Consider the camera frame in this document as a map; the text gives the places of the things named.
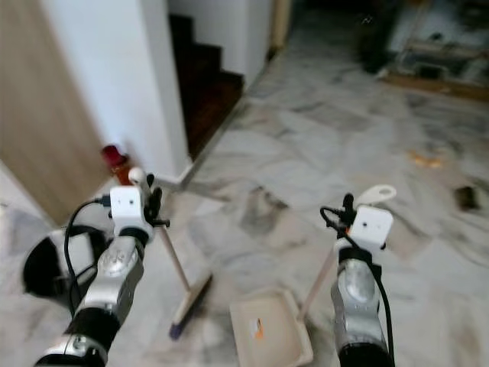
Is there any beige hand broom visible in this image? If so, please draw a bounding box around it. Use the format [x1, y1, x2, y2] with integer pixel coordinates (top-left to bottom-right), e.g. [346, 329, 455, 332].
[128, 167, 214, 341]

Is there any beige long-handled dustpan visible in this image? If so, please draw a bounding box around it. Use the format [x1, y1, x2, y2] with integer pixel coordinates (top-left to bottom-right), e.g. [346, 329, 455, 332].
[228, 183, 399, 367]

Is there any red spray can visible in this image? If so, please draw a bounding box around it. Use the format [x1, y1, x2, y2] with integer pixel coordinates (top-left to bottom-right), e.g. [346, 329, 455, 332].
[101, 144, 133, 185]

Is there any white rubbish in bin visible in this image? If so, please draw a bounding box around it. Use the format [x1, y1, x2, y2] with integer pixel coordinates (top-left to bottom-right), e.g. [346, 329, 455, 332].
[46, 229, 86, 285]

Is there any dark wooden staircase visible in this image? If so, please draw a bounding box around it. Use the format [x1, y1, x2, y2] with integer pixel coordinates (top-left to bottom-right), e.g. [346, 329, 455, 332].
[170, 11, 245, 161]

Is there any dark flat wood piece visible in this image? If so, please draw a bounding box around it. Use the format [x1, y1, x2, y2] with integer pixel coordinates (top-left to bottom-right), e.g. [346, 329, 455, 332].
[455, 185, 481, 212]

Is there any light wooden door panel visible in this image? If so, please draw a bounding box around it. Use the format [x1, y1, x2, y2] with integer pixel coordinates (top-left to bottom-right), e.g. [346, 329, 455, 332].
[0, 0, 115, 227]

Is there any black round waste bin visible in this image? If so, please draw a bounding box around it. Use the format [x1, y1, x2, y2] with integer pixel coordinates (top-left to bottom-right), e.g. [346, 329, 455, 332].
[23, 226, 104, 313]

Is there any long wooden plank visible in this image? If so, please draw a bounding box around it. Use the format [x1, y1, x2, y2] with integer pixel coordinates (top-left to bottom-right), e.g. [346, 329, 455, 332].
[382, 73, 489, 105]

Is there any tall black bag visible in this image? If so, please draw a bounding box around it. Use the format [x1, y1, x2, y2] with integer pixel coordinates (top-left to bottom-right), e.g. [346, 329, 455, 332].
[359, 15, 398, 74]

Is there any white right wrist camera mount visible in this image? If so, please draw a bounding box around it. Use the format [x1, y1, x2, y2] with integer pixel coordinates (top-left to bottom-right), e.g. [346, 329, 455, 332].
[335, 205, 394, 252]

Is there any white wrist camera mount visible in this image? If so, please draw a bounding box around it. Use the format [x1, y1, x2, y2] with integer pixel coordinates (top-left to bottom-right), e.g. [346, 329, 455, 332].
[335, 205, 394, 252]
[111, 186, 152, 234]

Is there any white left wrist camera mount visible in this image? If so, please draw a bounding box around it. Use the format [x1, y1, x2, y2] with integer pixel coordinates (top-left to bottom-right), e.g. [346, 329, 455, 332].
[111, 186, 152, 234]

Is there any white metal shelf frame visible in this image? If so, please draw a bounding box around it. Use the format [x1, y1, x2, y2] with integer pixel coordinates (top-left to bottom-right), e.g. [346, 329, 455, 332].
[386, 0, 489, 81]

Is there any wooden door frame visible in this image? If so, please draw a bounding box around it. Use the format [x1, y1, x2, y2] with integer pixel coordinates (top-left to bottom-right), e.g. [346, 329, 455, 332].
[270, 0, 292, 56]

